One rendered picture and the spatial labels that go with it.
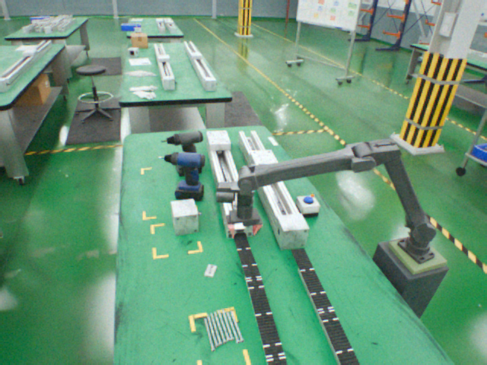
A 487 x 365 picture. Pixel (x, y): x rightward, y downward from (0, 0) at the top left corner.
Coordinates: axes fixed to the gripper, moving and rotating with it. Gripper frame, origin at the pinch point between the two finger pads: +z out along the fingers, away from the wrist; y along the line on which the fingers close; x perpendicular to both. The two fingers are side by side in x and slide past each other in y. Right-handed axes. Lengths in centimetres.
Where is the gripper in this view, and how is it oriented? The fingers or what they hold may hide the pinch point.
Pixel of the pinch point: (243, 233)
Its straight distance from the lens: 123.3
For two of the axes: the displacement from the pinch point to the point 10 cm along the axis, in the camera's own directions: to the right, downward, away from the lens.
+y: -9.8, 0.7, -2.0
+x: 2.0, 5.3, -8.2
